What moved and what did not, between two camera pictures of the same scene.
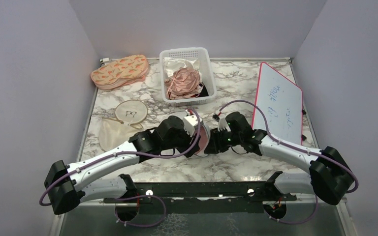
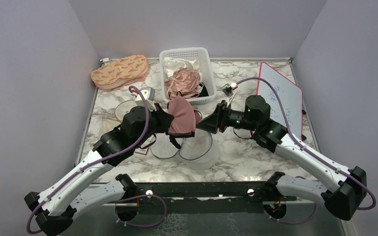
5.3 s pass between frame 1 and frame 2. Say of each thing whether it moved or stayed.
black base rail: stayed
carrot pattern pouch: stayed
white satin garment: stayed
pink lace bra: stayed
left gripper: moved
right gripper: moved
